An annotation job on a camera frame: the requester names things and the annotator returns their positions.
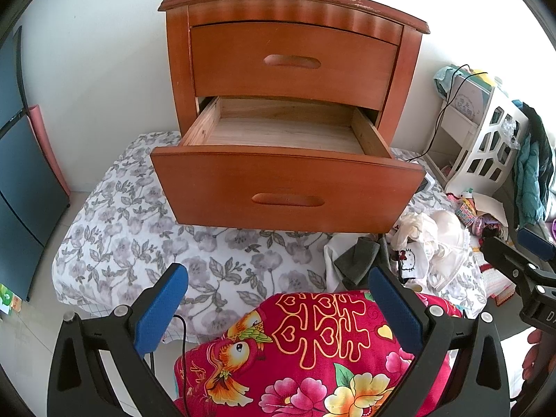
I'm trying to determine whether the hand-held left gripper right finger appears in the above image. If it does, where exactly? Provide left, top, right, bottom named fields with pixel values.
left=368, top=265, right=510, bottom=417

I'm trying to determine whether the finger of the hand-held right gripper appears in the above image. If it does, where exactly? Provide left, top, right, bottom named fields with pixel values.
left=518, top=226, right=556, bottom=268
left=480, top=235, right=556, bottom=289

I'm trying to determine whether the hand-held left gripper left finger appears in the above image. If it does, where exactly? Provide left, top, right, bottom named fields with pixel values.
left=47, top=263, right=189, bottom=417

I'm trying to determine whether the white cartoon print garment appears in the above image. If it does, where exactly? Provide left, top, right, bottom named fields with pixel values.
left=391, top=243, right=435, bottom=289

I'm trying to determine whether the pale pink lace bra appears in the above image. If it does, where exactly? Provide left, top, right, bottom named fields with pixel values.
left=428, top=211, right=474, bottom=289

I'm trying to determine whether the grey cloth garment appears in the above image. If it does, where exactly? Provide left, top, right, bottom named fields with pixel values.
left=334, top=237, right=381, bottom=285

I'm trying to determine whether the thin white garment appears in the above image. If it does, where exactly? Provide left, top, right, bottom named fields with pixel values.
left=324, top=237, right=361, bottom=294

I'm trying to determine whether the white cotton garment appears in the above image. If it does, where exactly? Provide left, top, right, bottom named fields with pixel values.
left=396, top=212, right=439, bottom=248

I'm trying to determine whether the person's right hand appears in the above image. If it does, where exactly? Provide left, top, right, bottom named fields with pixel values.
left=522, top=328, right=549, bottom=383

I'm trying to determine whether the white red crocheted mat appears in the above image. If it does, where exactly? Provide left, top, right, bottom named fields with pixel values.
left=478, top=252, right=522, bottom=309

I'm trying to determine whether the beige paper sheet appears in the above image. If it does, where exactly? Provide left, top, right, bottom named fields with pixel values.
left=471, top=193, right=509, bottom=229

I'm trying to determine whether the dark teal jacket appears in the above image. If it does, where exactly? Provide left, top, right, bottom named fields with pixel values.
left=513, top=101, right=552, bottom=229

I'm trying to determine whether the grey floral blanket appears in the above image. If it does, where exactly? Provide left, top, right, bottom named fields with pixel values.
left=52, top=130, right=487, bottom=344

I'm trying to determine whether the red floral quilt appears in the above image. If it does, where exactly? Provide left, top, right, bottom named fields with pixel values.
left=174, top=289, right=463, bottom=417

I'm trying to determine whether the white openwork plastic shelf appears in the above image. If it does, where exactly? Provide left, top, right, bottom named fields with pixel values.
left=428, top=82, right=528, bottom=196

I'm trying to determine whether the green printed packet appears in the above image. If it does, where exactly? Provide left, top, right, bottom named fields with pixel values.
left=0, top=284, right=22, bottom=313

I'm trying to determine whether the white printed bag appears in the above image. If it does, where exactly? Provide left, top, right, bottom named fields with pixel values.
left=452, top=82, right=493, bottom=116

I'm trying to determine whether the dark blue-grey cabinet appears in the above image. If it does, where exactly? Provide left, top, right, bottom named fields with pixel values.
left=0, top=26, right=70, bottom=302

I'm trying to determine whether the teal cloth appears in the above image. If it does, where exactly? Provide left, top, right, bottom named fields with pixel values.
left=434, top=66, right=457, bottom=96

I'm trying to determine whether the pink rolled mat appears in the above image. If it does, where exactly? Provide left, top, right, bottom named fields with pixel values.
left=28, top=105, right=71, bottom=198

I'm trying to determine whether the wooden nightstand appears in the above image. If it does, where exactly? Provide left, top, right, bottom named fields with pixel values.
left=157, top=0, right=432, bottom=179

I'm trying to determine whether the wooden drawer curved front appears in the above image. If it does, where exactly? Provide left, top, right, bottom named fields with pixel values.
left=190, top=21, right=400, bottom=111

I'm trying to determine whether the thin black cable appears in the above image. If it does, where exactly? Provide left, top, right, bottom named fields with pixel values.
left=150, top=315, right=192, bottom=417

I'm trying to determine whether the black power cable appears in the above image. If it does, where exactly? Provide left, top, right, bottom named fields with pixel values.
left=423, top=64, right=472, bottom=159

